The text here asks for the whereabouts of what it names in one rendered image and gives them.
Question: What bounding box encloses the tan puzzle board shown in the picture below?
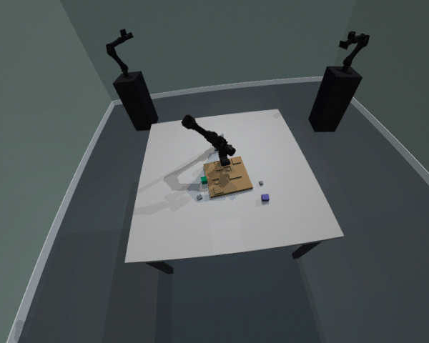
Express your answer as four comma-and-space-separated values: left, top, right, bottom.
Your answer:
204, 156, 253, 198

